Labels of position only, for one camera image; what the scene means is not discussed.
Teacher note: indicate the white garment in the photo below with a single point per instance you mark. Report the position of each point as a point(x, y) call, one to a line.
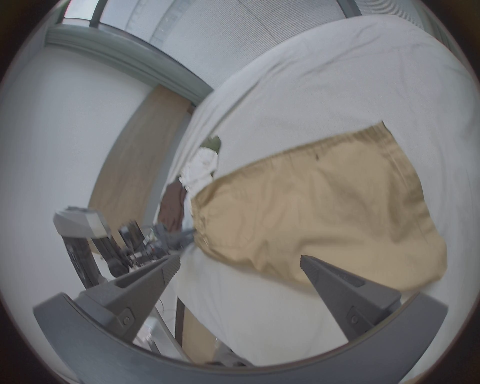
point(200, 168)

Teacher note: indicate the bed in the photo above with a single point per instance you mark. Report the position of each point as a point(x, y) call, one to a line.
point(318, 75)

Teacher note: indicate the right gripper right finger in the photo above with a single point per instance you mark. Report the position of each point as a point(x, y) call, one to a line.
point(356, 300)

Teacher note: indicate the blue-green curtain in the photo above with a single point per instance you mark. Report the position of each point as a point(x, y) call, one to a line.
point(131, 60)
point(437, 33)

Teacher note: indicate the olive green garment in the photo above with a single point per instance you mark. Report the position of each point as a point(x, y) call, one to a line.
point(212, 144)

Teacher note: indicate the dark brown garment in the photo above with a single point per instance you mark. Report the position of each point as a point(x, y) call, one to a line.
point(172, 206)

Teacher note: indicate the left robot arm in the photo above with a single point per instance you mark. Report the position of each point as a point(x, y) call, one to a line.
point(78, 225)

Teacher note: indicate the tan shorts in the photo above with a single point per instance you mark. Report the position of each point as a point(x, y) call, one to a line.
point(318, 206)

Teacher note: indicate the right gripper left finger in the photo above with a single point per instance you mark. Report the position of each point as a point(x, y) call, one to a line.
point(123, 300)

